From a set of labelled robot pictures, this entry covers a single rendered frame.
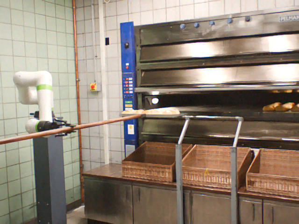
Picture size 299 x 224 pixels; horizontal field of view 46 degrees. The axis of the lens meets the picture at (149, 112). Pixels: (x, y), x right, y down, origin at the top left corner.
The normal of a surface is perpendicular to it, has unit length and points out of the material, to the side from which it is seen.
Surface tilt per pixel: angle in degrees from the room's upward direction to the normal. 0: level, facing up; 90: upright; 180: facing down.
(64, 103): 90
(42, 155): 90
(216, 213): 90
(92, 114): 90
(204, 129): 70
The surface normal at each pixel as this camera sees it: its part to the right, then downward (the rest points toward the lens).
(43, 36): 0.87, 0.01
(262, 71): -0.47, -0.26
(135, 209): -0.48, 0.08
